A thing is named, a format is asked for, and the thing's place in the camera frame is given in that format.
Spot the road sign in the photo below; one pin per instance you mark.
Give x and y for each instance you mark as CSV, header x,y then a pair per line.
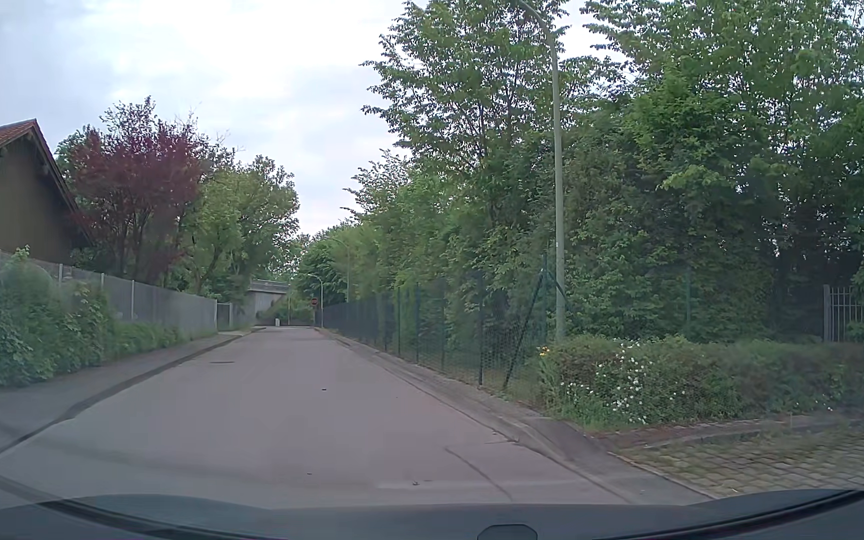
x,y
314,304

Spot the narrow paved kerb strip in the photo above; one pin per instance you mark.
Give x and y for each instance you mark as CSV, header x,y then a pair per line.
x,y
477,401

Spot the concrete bridge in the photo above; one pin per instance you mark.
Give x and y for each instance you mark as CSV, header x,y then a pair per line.
x,y
267,296

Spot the grey asphalt road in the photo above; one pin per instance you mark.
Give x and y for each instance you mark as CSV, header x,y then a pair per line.
x,y
282,405

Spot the row of green trees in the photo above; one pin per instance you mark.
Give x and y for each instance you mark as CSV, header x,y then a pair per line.
x,y
627,172

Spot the car's own bonnet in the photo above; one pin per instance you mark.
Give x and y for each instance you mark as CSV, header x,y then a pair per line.
x,y
432,521

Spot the low flowering hedge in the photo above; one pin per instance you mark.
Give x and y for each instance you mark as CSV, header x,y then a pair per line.
x,y
687,379

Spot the grey metal fence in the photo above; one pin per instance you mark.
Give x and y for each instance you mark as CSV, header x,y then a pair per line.
x,y
147,304

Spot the red-leaved tree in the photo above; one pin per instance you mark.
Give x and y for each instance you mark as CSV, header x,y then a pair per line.
x,y
136,187

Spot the cobbled driveway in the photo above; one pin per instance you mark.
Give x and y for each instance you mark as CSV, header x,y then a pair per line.
x,y
792,457

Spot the green bushes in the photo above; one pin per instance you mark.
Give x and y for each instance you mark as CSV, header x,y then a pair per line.
x,y
27,326

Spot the grey asphalt pavement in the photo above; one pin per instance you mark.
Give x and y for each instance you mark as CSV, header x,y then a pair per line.
x,y
42,401

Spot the wooden building with red roof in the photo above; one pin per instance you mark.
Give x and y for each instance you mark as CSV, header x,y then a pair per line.
x,y
8,195

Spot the tall grey lamp post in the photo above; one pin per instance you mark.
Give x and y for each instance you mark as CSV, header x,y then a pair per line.
x,y
558,187

